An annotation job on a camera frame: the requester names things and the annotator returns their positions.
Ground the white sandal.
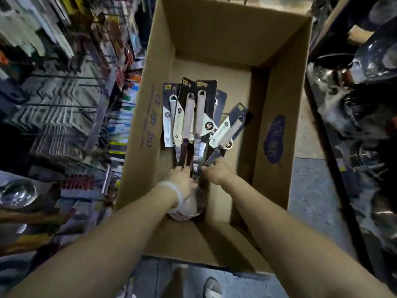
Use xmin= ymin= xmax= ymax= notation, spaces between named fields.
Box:
xmin=203 ymin=277 xmax=223 ymax=298

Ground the carded knife with white handle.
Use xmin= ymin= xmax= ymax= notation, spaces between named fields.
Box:
xmin=162 ymin=83 xmax=181 ymax=162

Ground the carded knife with dark card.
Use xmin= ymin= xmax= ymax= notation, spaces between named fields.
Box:
xmin=206 ymin=89 xmax=228 ymax=159

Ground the white wristband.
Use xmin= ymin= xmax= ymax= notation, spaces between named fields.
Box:
xmin=156 ymin=181 xmax=185 ymax=212

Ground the person's left hand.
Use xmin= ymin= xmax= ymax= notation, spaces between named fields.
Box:
xmin=165 ymin=165 xmax=198 ymax=201

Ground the rack of packaged utensils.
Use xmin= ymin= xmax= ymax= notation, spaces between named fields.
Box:
xmin=0 ymin=0 xmax=147 ymax=196

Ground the brown cardboard box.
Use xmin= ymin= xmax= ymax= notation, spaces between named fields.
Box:
xmin=114 ymin=0 xmax=314 ymax=275

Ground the person's left forearm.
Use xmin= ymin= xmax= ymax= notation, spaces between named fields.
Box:
xmin=6 ymin=182 xmax=180 ymax=298

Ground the carded knife with beige handle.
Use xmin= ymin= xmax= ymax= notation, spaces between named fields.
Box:
xmin=173 ymin=76 xmax=196 ymax=170
xmin=203 ymin=102 xmax=254 ymax=168
xmin=192 ymin=79 xmax=218 ymax=180

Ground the person's right hand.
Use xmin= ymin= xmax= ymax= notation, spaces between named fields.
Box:
xmin=201 ymin=158 xmax=237 ymax=187

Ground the row of red-handled tools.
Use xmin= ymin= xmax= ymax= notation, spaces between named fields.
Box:
xmin=60 ymin=174 xmax=96 ymax=192

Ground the person's right forearm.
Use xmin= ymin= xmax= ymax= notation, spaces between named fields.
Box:
xmin=217 ymin=174 xmax=395 ymax=298

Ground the white round container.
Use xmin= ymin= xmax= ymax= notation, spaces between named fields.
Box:
xmin=167 ymin=186 xmax=207 ymax=221

